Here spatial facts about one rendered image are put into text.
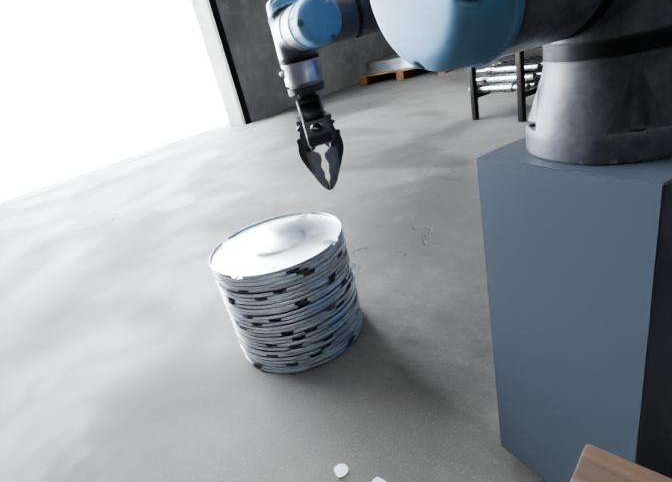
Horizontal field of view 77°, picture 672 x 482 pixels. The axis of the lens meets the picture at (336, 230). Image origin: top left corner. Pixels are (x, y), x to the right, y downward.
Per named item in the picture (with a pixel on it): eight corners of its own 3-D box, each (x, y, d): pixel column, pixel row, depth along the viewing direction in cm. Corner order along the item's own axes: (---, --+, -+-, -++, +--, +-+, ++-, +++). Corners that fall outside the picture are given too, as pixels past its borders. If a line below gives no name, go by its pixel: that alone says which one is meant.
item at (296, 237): (181, 276, 87) (180, 272, 86) (259, 216, 110) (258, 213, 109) (302, 283, 73) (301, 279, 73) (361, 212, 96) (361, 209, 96)
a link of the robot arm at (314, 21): (358, -19, 65) (333, -5, 74) (289, -5, 62) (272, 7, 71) (368, 36, 68) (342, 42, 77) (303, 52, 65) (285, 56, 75)
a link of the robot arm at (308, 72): (321, 57, 77) (277, 67, 77) (327, 83, 79) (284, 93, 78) (317, 57, 84) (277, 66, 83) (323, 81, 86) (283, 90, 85)
